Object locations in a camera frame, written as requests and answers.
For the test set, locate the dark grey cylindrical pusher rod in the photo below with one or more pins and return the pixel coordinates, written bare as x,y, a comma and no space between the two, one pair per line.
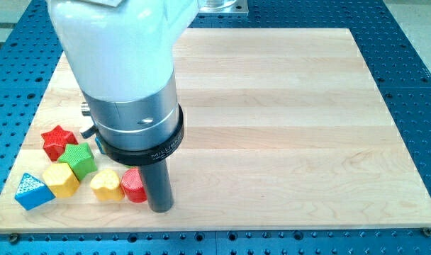
157,186

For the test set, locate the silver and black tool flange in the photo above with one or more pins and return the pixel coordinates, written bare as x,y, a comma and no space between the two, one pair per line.
140,132

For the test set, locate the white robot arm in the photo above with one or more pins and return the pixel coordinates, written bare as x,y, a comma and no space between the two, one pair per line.
120,53

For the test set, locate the wooden board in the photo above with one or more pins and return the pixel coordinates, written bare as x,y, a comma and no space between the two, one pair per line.
285,129

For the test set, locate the red cylinder block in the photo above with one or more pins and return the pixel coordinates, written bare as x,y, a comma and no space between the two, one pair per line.
132,186

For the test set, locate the yellow heart block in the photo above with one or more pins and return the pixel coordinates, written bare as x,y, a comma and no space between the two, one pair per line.
106,185

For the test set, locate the green star block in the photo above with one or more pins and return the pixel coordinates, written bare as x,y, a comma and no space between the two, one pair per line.
79,158

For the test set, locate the red star block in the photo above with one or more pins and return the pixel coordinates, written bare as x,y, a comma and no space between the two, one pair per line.
56,140

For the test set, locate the yellow hexagon block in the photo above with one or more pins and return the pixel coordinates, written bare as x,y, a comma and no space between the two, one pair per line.
60,179

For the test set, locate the blue triangle block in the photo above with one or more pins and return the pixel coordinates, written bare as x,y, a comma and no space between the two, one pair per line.
32,192

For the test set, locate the blue perforated table plate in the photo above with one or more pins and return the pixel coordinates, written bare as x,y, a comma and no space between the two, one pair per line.
30,55

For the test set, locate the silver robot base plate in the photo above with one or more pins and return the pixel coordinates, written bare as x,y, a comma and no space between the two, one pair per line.
225,7

